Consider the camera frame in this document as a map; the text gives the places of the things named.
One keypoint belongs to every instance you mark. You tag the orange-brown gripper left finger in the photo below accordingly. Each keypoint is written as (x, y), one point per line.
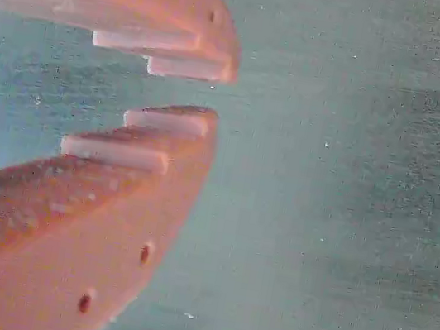
(43, 250)

